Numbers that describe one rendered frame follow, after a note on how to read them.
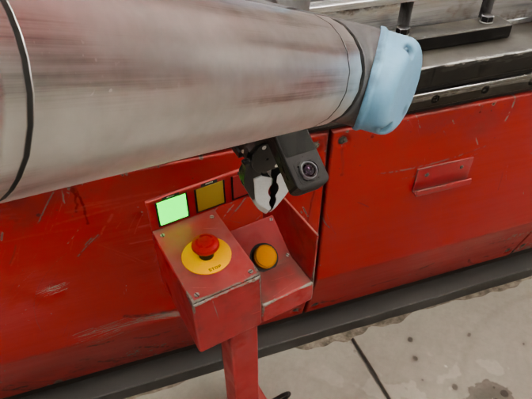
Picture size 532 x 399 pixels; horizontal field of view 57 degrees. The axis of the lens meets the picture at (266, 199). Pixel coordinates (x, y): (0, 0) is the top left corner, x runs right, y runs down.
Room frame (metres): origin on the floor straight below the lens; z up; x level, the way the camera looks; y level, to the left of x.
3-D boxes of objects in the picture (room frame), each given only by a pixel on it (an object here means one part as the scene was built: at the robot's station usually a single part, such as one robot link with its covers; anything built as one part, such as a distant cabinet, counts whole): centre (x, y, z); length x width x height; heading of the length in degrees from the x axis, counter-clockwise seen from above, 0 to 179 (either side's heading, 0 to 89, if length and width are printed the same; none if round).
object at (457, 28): (0.99, -0.37, 0.89); 0.30 x 0.05 x 0.03; 108
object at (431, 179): (0.90, -0.42, 0.59); 0.15 x 0.02 x 0.07; 108
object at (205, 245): (0.48, 0.09, 0.79); 0.04 x 0.04 x 0.04
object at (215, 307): (0.51, 0.05, 0.75); 0.20 x 0.16 x 0.18; 120
